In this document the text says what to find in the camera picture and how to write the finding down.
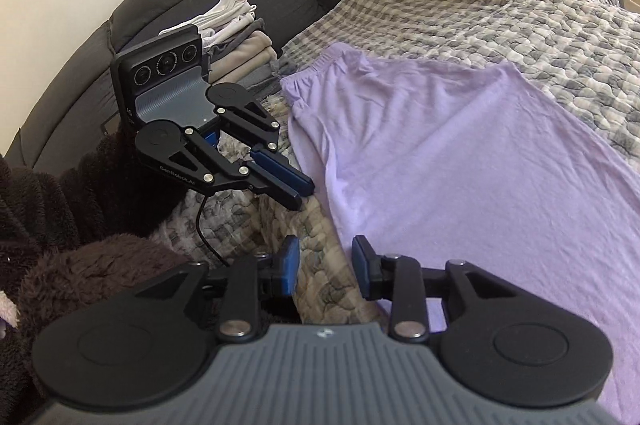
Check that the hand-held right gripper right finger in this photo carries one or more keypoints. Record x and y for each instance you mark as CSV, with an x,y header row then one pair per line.
x,y
361,265

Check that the stack of folded clothes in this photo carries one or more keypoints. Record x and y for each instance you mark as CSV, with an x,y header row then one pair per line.
x,y
240,50

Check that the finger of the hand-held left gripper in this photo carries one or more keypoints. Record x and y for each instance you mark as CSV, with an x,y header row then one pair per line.
x,y
285,170
220,177

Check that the purple pants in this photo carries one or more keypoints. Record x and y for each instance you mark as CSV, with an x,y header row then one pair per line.
x,y
450,155

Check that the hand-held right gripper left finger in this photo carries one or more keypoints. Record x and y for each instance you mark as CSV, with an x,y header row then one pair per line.
x,y
290,265

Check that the brown fuzzy robe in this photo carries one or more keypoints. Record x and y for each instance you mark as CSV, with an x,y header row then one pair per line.
x,y
75,275

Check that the grey checkered quilt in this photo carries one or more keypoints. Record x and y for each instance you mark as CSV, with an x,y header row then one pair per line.
x,y
450,15

